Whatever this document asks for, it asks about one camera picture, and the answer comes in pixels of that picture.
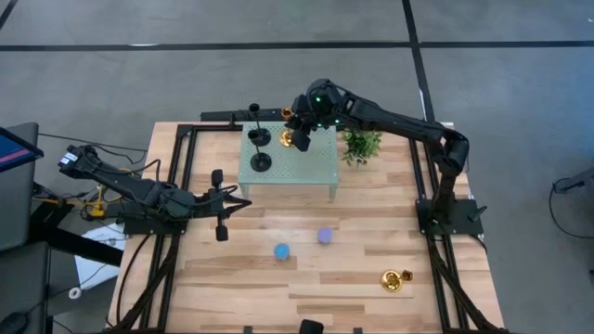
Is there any black rounded object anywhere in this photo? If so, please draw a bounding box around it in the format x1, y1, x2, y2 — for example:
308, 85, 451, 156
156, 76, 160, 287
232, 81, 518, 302
298, 318, 325, 334

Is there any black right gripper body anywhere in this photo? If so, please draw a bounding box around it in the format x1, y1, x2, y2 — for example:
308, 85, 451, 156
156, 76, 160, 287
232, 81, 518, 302
291, 95, 321, 153

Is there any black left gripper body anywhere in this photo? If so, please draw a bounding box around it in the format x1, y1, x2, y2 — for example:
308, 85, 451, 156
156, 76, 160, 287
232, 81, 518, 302
189, 169, 229, 242

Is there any white paper sheet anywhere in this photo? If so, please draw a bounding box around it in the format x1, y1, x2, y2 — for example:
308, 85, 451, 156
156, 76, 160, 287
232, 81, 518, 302
73, 222, 127, 291

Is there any blue screen monitor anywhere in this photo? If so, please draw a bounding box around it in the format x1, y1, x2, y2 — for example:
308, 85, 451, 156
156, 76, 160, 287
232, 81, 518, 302
0, 125, 45, 173

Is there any black computer mouse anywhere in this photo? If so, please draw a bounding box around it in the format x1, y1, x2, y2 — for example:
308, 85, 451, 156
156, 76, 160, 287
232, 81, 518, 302
0, 311, 30, 334

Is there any gold candlestick holder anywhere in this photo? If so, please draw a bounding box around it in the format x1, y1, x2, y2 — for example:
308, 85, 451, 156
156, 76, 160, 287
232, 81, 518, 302
380, 267, 415, 294
279, 106, 296, 148

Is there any grey equipment leg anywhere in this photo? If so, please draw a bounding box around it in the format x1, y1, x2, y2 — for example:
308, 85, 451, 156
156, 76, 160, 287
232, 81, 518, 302
551, 166, 594, 195

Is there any green plant white pot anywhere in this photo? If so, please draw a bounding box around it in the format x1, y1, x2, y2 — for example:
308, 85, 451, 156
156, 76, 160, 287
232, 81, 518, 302
341, 128, 383, 168

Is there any black aluminium table frame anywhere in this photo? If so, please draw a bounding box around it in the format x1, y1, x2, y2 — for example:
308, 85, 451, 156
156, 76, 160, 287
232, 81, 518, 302
105, 107, 510, 334

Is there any black power strip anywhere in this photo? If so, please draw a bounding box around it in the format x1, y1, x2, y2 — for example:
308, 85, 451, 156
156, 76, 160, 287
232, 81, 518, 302
200, 108, 285, 123

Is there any green perforated metal shelf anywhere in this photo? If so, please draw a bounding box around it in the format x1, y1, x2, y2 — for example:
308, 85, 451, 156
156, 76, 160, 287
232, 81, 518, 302
237, 122, 340, 202

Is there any black candlestick holder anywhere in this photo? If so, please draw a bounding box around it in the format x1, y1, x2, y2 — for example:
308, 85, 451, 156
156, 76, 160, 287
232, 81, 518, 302
247, 129, 274, 173
248, 102, 273, 148

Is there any yellow clamp stand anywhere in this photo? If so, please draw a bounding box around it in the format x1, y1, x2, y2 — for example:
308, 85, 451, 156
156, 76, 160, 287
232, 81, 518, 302
32, 179, 110, 220

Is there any black stand leg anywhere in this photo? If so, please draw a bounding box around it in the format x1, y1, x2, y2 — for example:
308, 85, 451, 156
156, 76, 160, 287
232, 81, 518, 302
27, 199, 125, 268

